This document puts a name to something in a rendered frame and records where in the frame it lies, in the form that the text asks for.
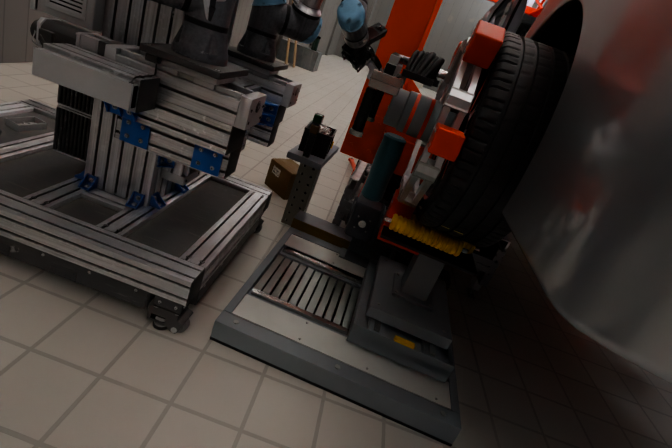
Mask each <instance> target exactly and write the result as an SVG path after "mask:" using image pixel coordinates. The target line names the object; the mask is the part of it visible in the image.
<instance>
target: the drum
mask: <svg viewBox="0 0 672 448"><path fill-rule="evenodd" d="M442 106H443V104H440V101H438V100H436V99H433V98H430V97H428V96H425V95H422V94H420V93H417V92H415V91H411V92H409V91H407V90H404V89H401V88H400V90H399V93H398V95H397V96H393V97H392V99H391V102H390V104H389V105H388V107H387V108H388V109H387V112H386V115H385V116H384V118H383V119H384V120H383V124H386V125H388V126H391V127H394V128H395V129H396V131H399V132H401V133H404V134H407V135H409V136H412V137H414V138H416V139H419V140H422V141H424V142H427V141H428V139H429V137H430V135H431V132H432V130H433V128H434V126H435V123H436V121H437V119H438V117H439V114H440V112H441V110H442ZM455 116H456V113H453V112H451V111H450V112H449V114H448V116H447V118H446V120H445V123H444V125H446V126H449V127H451V125H452V122H453V120H454V118H455Z"/></svg>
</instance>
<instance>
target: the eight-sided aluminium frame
mask: <svg viewBox="0 0 672 448"><path fill-rule="evenodd" d="M470 38H471V37H468V38H467V39H466V40H462V42H461V44H460V46H459V47H458V50H457V52H458V51H459V50H462V56H461V59H460V62H459V65H458V68H457V70H456V73H455V76H454V79H453V82H452V84H451V87H450V89H449V91H448V93H447V96H446V98H445V101H444V103H443V106H442V110H441V112H440V114H439V117H438V119H437V121H436V123H435V126H436V124H437V123H441V124H444V123H445V120H446V118H447V116H448V114H449V112H450V111H451V112H453V113H456V116H455V118H454V120H453V122H452V125H451V127H452V128H454V129H457V130H459V128H460V125H461V123H462V121H463V119H464V117H465V115H466V114H467V113H468V111H469V108H470V106H471V104H472V101H473V99H474V96H475V94H474V92H475V89H476V86H477V83H478V80H479V77H480V73H481V70H482V68H481V67H478V66H476V65H474V66H473V69H472V72H471V75H470V78H469V81H468V84H467V87H466V90H462V89H459V87H460V84H461V81H462V78H463V75H464V73H465V70H466V67H467V64H468V62H465V61H463V60H462V58H463V55H464V51H465V49H466V46H467V45H466V44H467V42H469V40H470ZM457 52H456V54H457ZM446 86H447V83H445V82H444V81H443V79H442V82H441V84H440V86H439V88H438V90H437V93H436V97H435V99H436V100H438V101H440V99H441V97H442V95H443V93H444V91H445V89H446ZM435 126H434V127H435ZM427 142H428V141H427ZM427 142H424V141H422V140H419V139H416V142H415V146H414V149H413V152H412V154H411V157H410V160H409V162H408V165H407V168H406V170H405V172H404V174H403V176H402V179H401V182H400V185H401V186H400V190H399V195H398V198H397V199H398V202H400V203H403V204H405V205H407V206H410V207H412V208H415V207H416V206H418V203H419V201H420V200H421V198H422V197H423V195H424V194H425V193H426V191H427V190H428V188H429V187H430V186H431V184H433V183H434V182H435V180H436V178H437V176H438V174H439V173H440V171H441V167H442V164H443V162H444V160H445V159H444V158H442V157H439V156H437V157H436V159H435V160H433V159H430V158H429V156H430V154H431V153H429V152H428V148H427V144H428V143H427ZM420 146H422V147H425V148H424V150H423V153H422V155H420V157H419V159H418V161H417V163H416V166H415V168H414V170H413V172H412V173H411V170H412V167H413V165H414V162H415V159H416V156H417V154H418V151H419V148H420ZM421 179H422V180H423V182H422V183H421V185H420V186H419V184H420V180H421Z"/></svg>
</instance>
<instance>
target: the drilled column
mask: <svg viewBox="0 0 672 448"><path fill-rule="evenodd" d="M321 169H322V168H321ZM321 169H320V170H317V169H315V168H312V167H310V166H307V165H305V164H302V163H300V165H299V168H298V171H297V174H296V177H295V180H294V183H293V186H292V189H291V192H290V195H289V198H288V201H287V205H286V208H285V211H284V214H283V217H282V220H281V222H282V223H285V224H287V225H290V226H291V224H292V221H293V218H294V217H295V216H296V214H297V213H298V212H299V211H300V210H301V211H304V212H306V211H307V208H308V205H309V203H310V200H311V197H312V194H313V191H314V189H315V186H316V183H317V180H318V177H319V174H320V172H321ZM285 219H286V220H285Z"/></svg>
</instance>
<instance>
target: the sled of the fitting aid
mask: <svg viewBox="0 0 672 448"><path fill-rule="evenodd" d="M377 262H378V260H375V259H373V258H371V259H370V261H369V263H368V266H367V268H366V270H365V273H364V277H363V280H362V284H361V288H360V291H359V295H358V299H357V302H356V306H355V310H354V313H353V317H352V321H351V324H350V328H349V332H348V335H347V339H346V341H349V342H351V343H353V344H356V345H358V346H360V347H363V348H365V349H367V350H369V351H372V352H374V353H376V354H379V355H381V356H383V357H385V358H388V359H390V360H392V361H395V362H397V363H399V364H402V365H404V366H406V367H408V368H411V369H413V370H415V371H418V372H420V373H422V374H425V375H427V376H429V377H431V378H434V379H436V380H438V381H441V382H443V383H445V382H446V381H447V379H448V377H449V376H450V374H451V372H452V371H453V369H454V367H455V366H454V357H453V348H452V342H451V343H450V345H449V347H448V349H447V350H446V349H443V348H441V347H439V346H436V345H434V344H432V343H429V342H427V341H425V340H422V339H420V338H418V337H415V336H413V335H411V334H408V333H406V332H404V331H401V330H399V329H397V328H394V327H392V326H390V325H387V324H385V323H383V322H380V321H378V320H376V319H373V318H371V317H369V316H366V311H367V306H368V302H369V297H370V293H371V288H372V284H373V279H374V275H375V271H376V266H377Z"/></svg>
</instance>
